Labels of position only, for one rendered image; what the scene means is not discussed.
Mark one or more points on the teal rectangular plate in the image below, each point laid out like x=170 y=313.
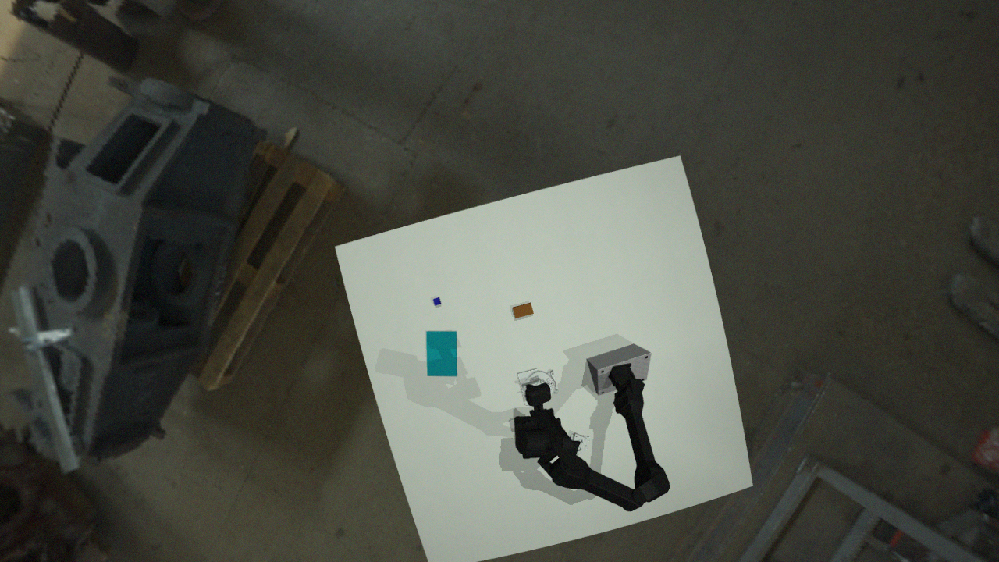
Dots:
x=441 y=353

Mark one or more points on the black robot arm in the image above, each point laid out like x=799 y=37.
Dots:
x=570 y=471

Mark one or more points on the brown rectangular block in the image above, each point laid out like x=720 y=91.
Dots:
x=523 y=310

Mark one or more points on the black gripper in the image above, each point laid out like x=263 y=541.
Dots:
x=536 y=396

